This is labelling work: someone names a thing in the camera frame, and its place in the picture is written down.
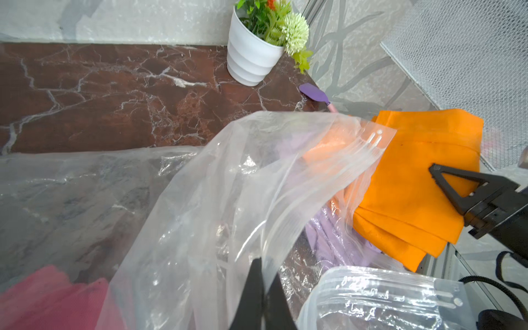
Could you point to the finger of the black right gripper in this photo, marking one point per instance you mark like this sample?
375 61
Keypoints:
458 184

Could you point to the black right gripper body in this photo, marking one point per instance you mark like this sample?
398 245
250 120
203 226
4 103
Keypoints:
502 214

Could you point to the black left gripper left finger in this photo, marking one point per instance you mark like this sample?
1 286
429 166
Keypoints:
249 314

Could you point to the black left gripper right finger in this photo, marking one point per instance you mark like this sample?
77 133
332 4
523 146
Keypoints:
277 314

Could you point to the lilac trousers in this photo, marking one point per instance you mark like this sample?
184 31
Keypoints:
326 185

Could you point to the orange trousers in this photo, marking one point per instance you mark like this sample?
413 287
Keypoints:
400 209

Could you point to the clear plastic vacuum bag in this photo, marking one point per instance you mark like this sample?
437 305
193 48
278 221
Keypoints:
174 231

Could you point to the pink folded garment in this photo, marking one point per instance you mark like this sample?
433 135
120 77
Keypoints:
47 299

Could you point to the purple spatula right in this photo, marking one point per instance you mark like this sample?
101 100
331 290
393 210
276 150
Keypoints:
316 94

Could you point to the white pot artificial plant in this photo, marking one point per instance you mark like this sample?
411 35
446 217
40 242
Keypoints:
261 32

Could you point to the white wire mesh basket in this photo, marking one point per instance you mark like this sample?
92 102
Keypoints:
470 55

